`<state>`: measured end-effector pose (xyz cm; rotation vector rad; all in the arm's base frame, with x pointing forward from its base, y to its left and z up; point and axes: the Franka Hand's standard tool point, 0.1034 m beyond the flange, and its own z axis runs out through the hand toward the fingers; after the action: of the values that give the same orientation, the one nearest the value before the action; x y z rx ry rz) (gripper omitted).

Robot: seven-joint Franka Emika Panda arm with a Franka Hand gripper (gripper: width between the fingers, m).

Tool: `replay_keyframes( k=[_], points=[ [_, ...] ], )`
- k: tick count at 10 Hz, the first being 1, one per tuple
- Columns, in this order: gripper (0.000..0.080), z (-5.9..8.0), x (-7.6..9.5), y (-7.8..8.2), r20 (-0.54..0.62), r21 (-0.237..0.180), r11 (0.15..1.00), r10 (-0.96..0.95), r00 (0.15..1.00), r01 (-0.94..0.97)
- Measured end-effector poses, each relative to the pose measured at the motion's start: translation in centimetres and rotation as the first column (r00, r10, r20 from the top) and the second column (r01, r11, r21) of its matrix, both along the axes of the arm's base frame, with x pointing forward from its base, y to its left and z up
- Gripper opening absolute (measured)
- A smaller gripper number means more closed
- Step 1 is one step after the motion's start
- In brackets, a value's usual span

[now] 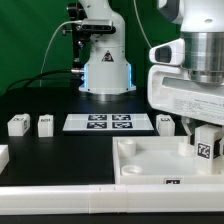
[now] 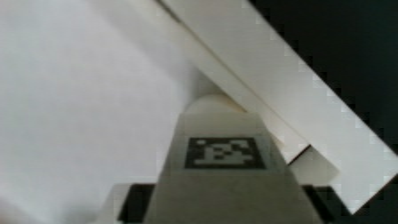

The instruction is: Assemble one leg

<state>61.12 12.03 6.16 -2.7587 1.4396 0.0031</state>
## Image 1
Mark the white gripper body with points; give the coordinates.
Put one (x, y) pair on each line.
(169, 89)

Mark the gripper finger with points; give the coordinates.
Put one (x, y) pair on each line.
(189, 127)
(219, 147)

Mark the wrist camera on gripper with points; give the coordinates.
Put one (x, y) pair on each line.
(171, 53)

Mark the white front fence rail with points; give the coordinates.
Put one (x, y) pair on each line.
(89, 199)

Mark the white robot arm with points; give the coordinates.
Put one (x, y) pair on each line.
(108, 74)

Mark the white marker base plate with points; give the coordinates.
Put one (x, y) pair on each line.
(107, 122)

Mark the white square table top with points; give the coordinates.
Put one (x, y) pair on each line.
(158, 160)

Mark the grey camera on mount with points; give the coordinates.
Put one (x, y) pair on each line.
(96, 26)

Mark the white left fence piece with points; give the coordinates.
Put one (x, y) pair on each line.
(4, 157)

